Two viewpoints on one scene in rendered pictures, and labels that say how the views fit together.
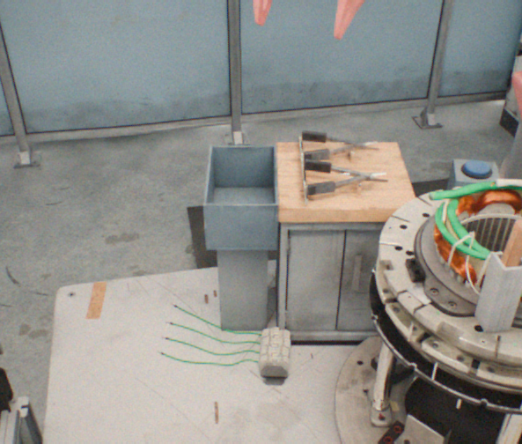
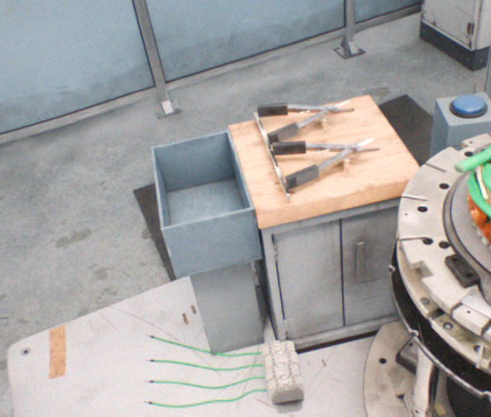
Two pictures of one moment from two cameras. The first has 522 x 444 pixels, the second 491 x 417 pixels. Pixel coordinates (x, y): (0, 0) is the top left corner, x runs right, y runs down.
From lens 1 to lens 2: 0.26 m
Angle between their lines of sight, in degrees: 6
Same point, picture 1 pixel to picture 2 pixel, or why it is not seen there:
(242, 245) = (219, 263)
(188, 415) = not seen: outside the picture
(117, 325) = (89, 378)
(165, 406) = not seen: outside the picture
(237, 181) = (191, 179)
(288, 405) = not seen: outside the picture
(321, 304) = (324, 304)
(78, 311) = (38, 371)
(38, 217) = not seen: outside the picture
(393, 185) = (384, 150)
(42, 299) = (3, 323)
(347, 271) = (348, 262)
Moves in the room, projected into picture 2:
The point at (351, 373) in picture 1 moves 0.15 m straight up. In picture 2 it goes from (377, 376) to (378, 304)
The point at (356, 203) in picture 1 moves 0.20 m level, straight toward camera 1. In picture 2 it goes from (348, 185) to (380, 326)
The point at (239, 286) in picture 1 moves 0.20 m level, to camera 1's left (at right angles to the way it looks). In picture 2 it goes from (223, 305) to (77, 341)
